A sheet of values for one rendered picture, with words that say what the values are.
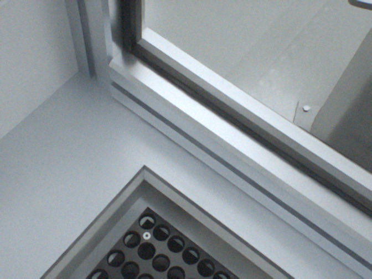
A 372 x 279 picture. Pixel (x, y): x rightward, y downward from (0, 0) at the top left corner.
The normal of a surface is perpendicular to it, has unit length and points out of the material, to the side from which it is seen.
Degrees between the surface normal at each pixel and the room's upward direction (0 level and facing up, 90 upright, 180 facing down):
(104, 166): 0
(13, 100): 90
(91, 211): 0
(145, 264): 0
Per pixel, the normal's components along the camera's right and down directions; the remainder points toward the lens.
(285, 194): -0.61, 0.68
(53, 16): 0.79, 0.57
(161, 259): 0.07, -0.47
